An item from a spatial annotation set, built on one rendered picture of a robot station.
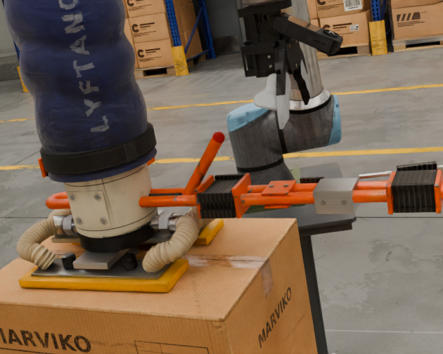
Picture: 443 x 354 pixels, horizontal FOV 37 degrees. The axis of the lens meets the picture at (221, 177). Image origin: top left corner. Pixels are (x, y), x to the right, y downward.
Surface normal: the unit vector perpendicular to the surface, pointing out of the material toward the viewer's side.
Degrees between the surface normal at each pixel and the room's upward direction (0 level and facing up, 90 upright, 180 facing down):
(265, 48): 90
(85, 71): 80
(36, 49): 70
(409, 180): 0
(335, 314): 0
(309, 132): 103
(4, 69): 90
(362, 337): 0
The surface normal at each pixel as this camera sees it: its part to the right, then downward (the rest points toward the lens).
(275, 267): 0.90, -0.03
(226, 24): -0.39, 0.37
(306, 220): -0.18, -0.93
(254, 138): -0.11, 0.29
